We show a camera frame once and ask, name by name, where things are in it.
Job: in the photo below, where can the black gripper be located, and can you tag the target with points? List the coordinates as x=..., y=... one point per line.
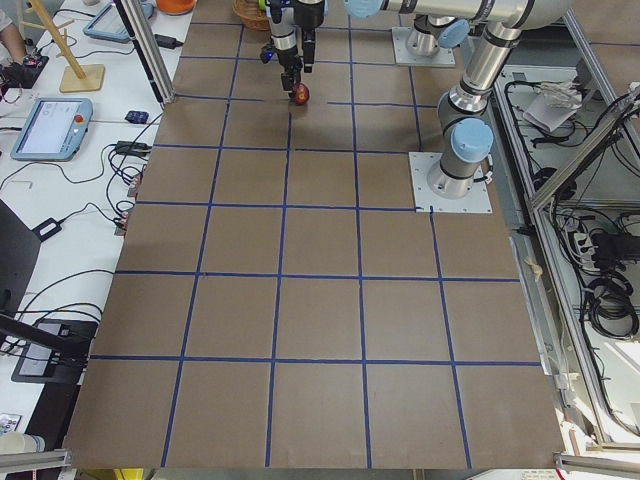
x=289, y=61
x=310, y=14

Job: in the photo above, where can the dark red apple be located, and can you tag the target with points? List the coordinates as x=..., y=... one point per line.
x=300, y=94

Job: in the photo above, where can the woven wicker basket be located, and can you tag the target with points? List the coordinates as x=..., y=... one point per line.
x=251, y=15

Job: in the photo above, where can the orange bucket with lid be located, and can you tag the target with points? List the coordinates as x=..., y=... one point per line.
x=175, y=7

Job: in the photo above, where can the black power adapter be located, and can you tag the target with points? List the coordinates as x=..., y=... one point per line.
x=167, y=42

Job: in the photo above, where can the small blue device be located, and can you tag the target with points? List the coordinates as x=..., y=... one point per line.
x=137, y=117

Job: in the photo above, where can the far blue teach pendant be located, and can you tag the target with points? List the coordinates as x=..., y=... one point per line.
x=107, y=25

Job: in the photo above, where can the blue teach pendant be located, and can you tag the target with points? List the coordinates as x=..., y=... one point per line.
x=107, y=25
x=54, y=130

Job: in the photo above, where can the wooden stand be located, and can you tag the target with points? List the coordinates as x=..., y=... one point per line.
x=76, y=77

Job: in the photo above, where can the near blue teach pendant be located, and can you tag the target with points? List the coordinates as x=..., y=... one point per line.
x=54, y=130

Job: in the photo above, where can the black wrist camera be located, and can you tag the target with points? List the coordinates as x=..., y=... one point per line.
x=267, y=53

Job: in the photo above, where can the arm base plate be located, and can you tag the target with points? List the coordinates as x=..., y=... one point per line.
x=416, y=49
x=434, y=192

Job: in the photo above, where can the aluminium frame post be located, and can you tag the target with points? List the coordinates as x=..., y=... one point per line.
x=144, y=42

